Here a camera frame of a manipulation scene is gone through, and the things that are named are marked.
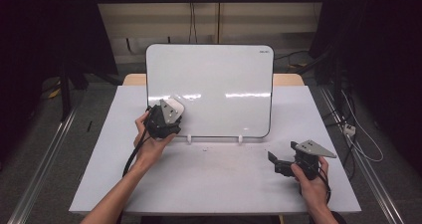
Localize white whiteboard eraser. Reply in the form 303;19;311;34
166;97;186;118

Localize aluminium floor rail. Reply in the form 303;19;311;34
317;84;406;224
6;107;80;224

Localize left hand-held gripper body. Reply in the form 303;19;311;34
143;99;183;139

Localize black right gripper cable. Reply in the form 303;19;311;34
317;167;332;206

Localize thin wooden wall strip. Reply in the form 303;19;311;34
216;0;222;45

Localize white power strip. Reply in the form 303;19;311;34
342;122;357;137

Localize black metal stand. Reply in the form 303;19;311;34
59;60;73;122

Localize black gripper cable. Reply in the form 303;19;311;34
317;167;332;206
121;107;153;178

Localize white floor cable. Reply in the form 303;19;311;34
340;90;385;163

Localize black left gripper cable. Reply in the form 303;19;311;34
121;107;153;178

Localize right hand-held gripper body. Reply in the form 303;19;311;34
291;139;337;181

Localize white whiteboard with black rim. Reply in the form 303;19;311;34
144;43;275;139

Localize black curtain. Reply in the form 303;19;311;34
0;0;119;165
309;0;422;175

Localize black floor cables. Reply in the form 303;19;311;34
323;106;357;180

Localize person's left hand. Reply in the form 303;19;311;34
133;112;176;169

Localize person's right hand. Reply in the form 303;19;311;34
291;156;329;212

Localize black hanging wall cables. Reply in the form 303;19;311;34
188;0;198;45

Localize white table cover sheet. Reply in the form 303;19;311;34
69;85;362;217

